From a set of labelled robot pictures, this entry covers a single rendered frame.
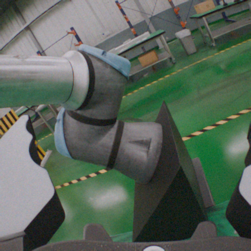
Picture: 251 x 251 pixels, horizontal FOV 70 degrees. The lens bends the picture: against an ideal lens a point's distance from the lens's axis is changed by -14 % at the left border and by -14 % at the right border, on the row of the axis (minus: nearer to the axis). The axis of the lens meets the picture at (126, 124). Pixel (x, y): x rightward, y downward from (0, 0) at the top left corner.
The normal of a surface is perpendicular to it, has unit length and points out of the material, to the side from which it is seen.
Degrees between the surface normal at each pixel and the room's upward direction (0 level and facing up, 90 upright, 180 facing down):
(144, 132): 32
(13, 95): 128
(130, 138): 39
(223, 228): 0
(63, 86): 114
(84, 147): 85
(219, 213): 0
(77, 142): 81
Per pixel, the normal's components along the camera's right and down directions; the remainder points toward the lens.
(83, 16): -0.06, 0.48
